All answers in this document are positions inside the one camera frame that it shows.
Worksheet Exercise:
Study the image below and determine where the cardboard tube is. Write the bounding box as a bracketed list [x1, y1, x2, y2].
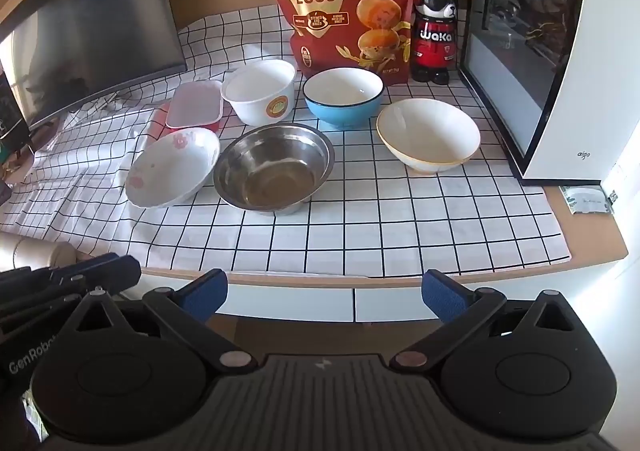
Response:
[0, 231, 77, 273]

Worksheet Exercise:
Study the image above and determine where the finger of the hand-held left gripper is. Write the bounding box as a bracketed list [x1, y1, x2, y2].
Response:
[0, 295, 83, 333]
[0, 254, 142, 303]

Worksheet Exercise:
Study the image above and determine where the small white packet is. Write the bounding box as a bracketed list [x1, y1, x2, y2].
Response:
[559, 185, 615, 216]

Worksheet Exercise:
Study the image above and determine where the stainless steel bowl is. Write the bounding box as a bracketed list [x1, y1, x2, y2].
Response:
[213, 122, 335, 217]

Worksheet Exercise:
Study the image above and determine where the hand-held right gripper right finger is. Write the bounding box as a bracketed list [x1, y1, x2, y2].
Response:
[391, 269, 576, 373]

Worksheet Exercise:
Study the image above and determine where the white black-grid tablecloth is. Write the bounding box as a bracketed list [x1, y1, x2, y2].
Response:
[0, 6, 572, 278]

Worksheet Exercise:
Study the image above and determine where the panda-shaped red bottle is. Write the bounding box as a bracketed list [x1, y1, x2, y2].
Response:
[410, 0, 460, 84]

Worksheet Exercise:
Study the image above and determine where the white plastic tray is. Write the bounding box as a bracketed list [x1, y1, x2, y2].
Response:
[165, 80, 224, 133]

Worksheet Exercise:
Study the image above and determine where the white pink-flowered bowl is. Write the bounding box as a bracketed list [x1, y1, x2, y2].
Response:
[125, 127, 221, 208]

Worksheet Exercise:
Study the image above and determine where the white yellow-rimmed bowl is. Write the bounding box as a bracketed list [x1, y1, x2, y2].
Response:
[376, 98, 481, 176]

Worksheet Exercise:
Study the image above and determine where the white paper bowl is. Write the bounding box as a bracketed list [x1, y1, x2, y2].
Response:
[221, 59, 297, 127]

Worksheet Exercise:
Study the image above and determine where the blue ceramic bowl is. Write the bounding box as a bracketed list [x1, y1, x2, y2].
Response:
[302, 67, 386, 131]

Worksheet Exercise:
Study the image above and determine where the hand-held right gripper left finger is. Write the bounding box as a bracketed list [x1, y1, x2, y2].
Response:
[65, 269, 255, 372]

